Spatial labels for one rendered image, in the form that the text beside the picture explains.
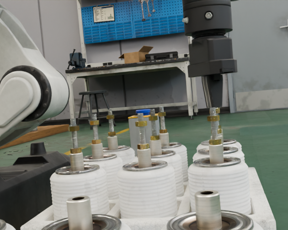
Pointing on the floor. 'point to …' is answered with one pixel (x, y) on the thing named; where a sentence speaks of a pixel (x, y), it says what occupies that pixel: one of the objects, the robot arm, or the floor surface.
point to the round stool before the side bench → (91, 106)
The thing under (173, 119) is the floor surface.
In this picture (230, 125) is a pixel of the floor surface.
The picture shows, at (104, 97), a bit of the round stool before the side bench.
